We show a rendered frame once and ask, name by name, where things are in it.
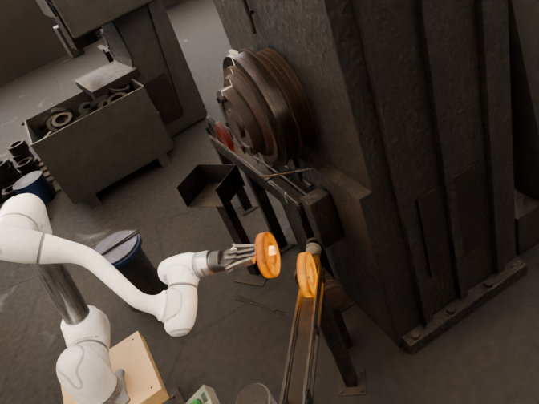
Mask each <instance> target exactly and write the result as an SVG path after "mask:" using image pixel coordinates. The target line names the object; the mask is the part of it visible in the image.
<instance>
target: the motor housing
mask: <svg viewBox="0 0 539 404"><path fill-rule="evenodd" d="M323 270H324V273H325V275H326V279H325V280H326V282H325V287H324V292H325V294H326V298H327V300H328V302H329V304H330V307H331V310H332V313H333V314H334V318H335V320H336V323H337V325H338V328H339V331H340V333H341V335H342V339H343V341H344V343H345V346H346V349H349V348H350V347H352V346H353V344H352V341H351V338H350V335H349V333H348V331H347V327H346V325H345V322H344V320H343V317H342V314H341V311H340V309H339V306H340V305H341V304H342V301H343V298H344V295H345V292H344V289H343V287H342V286H341V285H340V284H339V283H338V282H337V281H336V280H335V279H334V278H333V277H332V276H331V275H330V274H329V273H328V272H327V271H326V269H324V267H323ZM294 279H295V282H296V284H297V285H298V286H299V283H298V275H297V269H295V272H294ZM320 331H321V333H322V336H323V338H324V341H325V343H326V346H327V347H328V349H329V350H330V347H329V345H328V343H327V341H326V338H325V336H324V333H323V331H322V328H321V326H320Z"/></svg>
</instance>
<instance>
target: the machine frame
mask: <svg viewBox="0 0 539 404"><path fill-rule="evenodd" d="M246 1H247V4H248V7H249V9H251V10H253V12H254V13H253V14H251V15H252V18H253V23H254V26H255V30H256V34H252V32H251V29H250V26H249V20H248V18H247V16H246V13H245V9H244V6H243V4H242V2H241V0H213V2H214V4H215V7H216V9H217V13H218V14H219V17H220V20H221V23H222V25H223V27H224V29H225V33H226V35H227V38H228V40H229V44H230V46H231V48H232V50H235V51H238V52H239V50H241V49H243V48H249V49H250V50H252V51H254V52H258V51H260V50H262V49H264V48H271V49H273V50H275V51H277V52H278V53H279V54H280V55H281V56H282V57H283V58H284V59H285V60H286V61H287V62H288V64H289V65H290V67H291V68H292V69H293V71H294V73H295V74H296V75H297V77H298V79H299V81H300V83H301V85H302V86H303V88H304V91H305V93H306V95H307V98H308V100H309V102H310V105H311V108H312V112H313V115H314V122H315V135H314V138H313V139H312V140H311V141H310V142H308V143H305V144H304V145H303V151H302V155H301V156H300V157H299V158H297V159H291V160H289V161H288V163H287V166H289V167H290V168H292V169H296V168H304V167H308V168H312V167H313V170H308V171H303V172H295V173H291V175H292V177H293V179H292V180H291V181H292V182H293V183H295V184H296V185H297V186H299V187H300V189H302V190H303V191H304V192H306V193H307V194H308V193H309V192H310V190H309V187H308V184H307V183H306V182H304V181H303V180H302V179H303V177H304V178H305V179H306V180H308V181H309V182H311V183H312V184H313V187H311V188H312V191H313V190H315V189H316V188H319V187H321V188H323V189H324V190H325V191H327V192H328V193H330V197H331V200H332V203H333V205H334V210H335V212H336V215H337V217H338V222H339V225H340V228H341V230H342V234H343V238H342V239H340V240H338V241H337V242H335V243H333V244H332V245H331V246H329V247H327V248H324V249H325V252H326V256H327V258H328V261H329V263H330V267H331V269H332V272H333V274H334V278H335V280H336V281H337V282H338V283H339V284H340V285H341V286H342V287H343V289H344V292H345V293H346V294H347V296H348V297H349V298H350V299H351V300H352V301H353V302H354V303H355V304H356V305H357V306H358V307H359V308H360V309H361V310H362V311H363V312H364V313H365V314H366V315H367V316H368V317H369V318H370V319H371V320H372V321H373V322H374V323H375V324H376V325H377V326H378V327H379V328H380V329H381V330H382V331H383V332H384V333H385V334H386V335H387V336H388V337H389V338H390V339H391V340H392V341H393V342H394V343H395V344H396V345H397V346H398V347H399V348H400V349H401V348H402V347H405V348H406V349H407V350H408V351H409V352H410V353H411V354H412V355H413V354H416V353H417V352H418V351H420V350H421V349H422V348H423V347H425V346H426V345H428V344H429V343H431V342H432V341H434V340H435V339H437V338H438V337H439V336H440V335H442V334H443V333H445V332H446V331H448V330H449V329H451V328H452V327H453V326H454V325H456V324H457V323H459V322H460V321H462V320H463V319H465V318H466V317H467V316H468V315H470V314H471V313H473V312H474V311H476V310H477V309H479V308H480V307H481V306H482V305H484V304H485V303H487V302H488V301H490V300H491V299H493V298H494V297H495V296H496V295H498V294H499V293H501V292H502V291H504V290H505V289H507V288H508V287H509V286H510V285H512V284H513V283H515V282H516V281H518V280H519V279H521V278H522V277H523V276H524V275H526V274H527V264H526V263H525V262H523V261H521V260H519V259H518V258H516V237H515V210H514V183H513V130H512V107H511V85H510V58H509V7H508V0H246ZM302 175H303V176H302Z"/></svg>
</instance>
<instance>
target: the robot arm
mask: <svg viewBox="0 0 539 404"><path fill-rule="evenodd" d="M0 260H2V261H11V262H17V263H23V264H30V265H31V266H32V268H33V270H34V271H35V273H36V274H37V276H38V278H39V280H40V281H41V283H42V284H43V287H44V288H45V290H46V291H47V293H48V295H49V296H50V298H51V300H52V301H53V303H54V304H55V307H56V308H57V310H58V311H59V313H60V315H61V317H62V318H63V320H62V323H61V330H62V332H63V336H64V339H65V342H66V345H67V347H68V348H67V349H65V350H64V351H63V352H62V353H61V355H60V356H59V359H58V361H57V364H56V372H57V376H58V379H59V381H60V383H61V385H62V386H63V387H64V389H65V390H66V391H67V392H68V393H69V394H70V395H71V396H72V397H73V398H74V399H75V400H76V401H77V402H79V403H80V404H128V403H129V402H130V400H131V399H130V398H129V397H128V392H127V388H126V384H125V380H124V373H125V372H124V370H123V369H119V370H117V371H116V372H115V373H113V372H112V370H111V363H110V359H109V354H108V352H109V348H110V340H111V328H110V322H109V320H108V318H107V316H106V315H105V314H104V313H103V312H102V311H101V310H99V309H97V308H96V307H95V306H92V305H87V304H86V302H85V300H84V299H83V296H82V295H81V293H80V291H79V289H78V287H77V285H76V284H75V282H74V280H73V278H72V276H71V274H70V273H69V271H68V269H67V266H66V265H65V264H64V263H73V264H77V265H82V266H83V267H85V268H86V269H89V270H90V271H91V272H93V273H94V274H95V275H96V276H97V277H98V278H99V279H100V280H101V281H102V282H104V283H105V284H106V285H107V286H108V287H109V288H111V289H112V290H113V291H114V292H115V293H117V294H118V295H119V296H120V297H121V298H122V299H124V300H125V301H126V302H127V303H128V304H129V305H131V306H133V307H134V308H136V309H138V310H141V311H144V312H146V313H150V314H153V315H155V316H156V317H157V319H158V321H162V322H163V323H164V328H165V330H166V332H167V333H168V334H170V335H171V336H173V337H181V336H184V335H186V334H188V333H189V332H190V330H191V329H192V328H193V326H194V323H195V320H196V316H197V286H198V282H199V280H200V277H207V276H212V275H214V274H215V273H218V272H222V271H225V270H227V272H228V273H229V274H231V273H233V272H234V271H237V270H238V269H243V268H244V267H247V266H250V265H253V264H255V261H256V256H255V244H233V247H232V248H231V249H228V250H226V251H222V250H217V251H213V252H212V251H210V250H208V251H204V252H196V253H191V252H187V253H182V254H178V255H175V256H173V257H169V258H168V259H166V260H164V261H162V262H161V263H160V265H159V267H158V276H159V278H160V280H161V281H163V282H164V283H165V284H167V285H168V290H163V291H162V292H161V293H159V294H157V295H147V294H145V293H142V292H141V291H139V290H138V289H137V288H136V287H135V286H134V285H133V284H132V283H131V282H130V281H129V280H127V279H126V278H125V277H124V276H123V275H122V274H121V273H120V272H119V271H118V270H117V269H116V268H115V267H114V266H113V265H112V264H111V263H110V262H109V261H107V260H106V259H105V258H104V257H103V256H101V255H100V254H99V253H97V252H96V251H95V250H93V249H91V248H88V247H87V246H85V245H82V244H78V243H75V242H72V241H69V240H64V239H62V238H59V237H57V236H52V229H51V225H50V221H49V219H48V215H47V212H46V206H45V204H44V203H43V201H42V200H41V199H40V198H39V197H37V196H36V195H34V194H31V193H24V194H19V195H16V196H12V197H11V198H9V199H8V201H7V202H5V203H4V205H3V206H2V208H1V210H0Z"/></svg>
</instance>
